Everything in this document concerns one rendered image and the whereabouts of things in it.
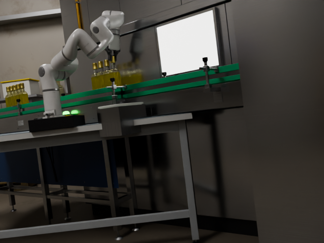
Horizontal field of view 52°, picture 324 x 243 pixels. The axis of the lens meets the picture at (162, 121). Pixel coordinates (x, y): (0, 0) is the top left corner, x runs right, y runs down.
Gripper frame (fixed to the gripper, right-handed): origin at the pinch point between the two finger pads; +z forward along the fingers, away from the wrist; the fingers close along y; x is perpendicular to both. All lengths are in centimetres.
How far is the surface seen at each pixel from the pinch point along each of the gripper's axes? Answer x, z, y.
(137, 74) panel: 12.2, 9.5, -12.0
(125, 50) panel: 0.3, -5.8, -11.9
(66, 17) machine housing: -68, -28, -14
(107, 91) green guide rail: 11.8, 20.3, 13.7
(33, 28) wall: -316, -31, -139
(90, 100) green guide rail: -3.6, 27.9, 13.9
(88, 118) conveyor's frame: -2.6, 39.6, 15.8
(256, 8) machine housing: 105, -26, 21
